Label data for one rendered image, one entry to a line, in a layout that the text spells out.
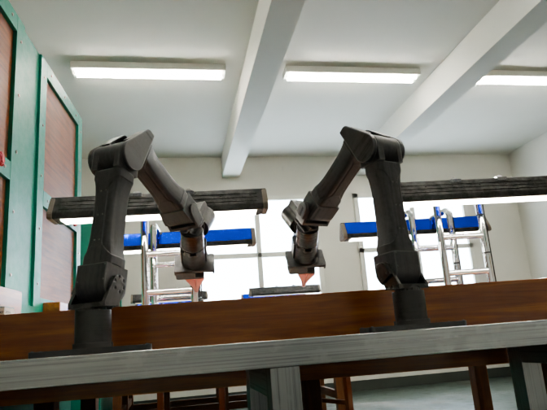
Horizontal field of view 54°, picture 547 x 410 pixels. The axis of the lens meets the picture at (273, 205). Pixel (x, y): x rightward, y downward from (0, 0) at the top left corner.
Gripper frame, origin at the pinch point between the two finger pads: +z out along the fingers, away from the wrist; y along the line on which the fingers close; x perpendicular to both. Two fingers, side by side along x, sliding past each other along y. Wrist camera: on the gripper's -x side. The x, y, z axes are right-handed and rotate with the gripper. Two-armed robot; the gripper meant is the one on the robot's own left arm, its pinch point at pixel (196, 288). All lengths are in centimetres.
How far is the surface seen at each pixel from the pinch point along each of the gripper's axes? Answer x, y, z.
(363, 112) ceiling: -416, -171, 149
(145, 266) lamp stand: -23.0, 16.4, 11.1
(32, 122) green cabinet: -78, 58, -13
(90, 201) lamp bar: -25.0, 29.2, -12.8
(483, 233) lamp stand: -27, -95, 9
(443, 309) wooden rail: 24, -57, -11
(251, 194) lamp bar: -24.8, -16.6, -12.6
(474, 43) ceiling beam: -302, -221, 36
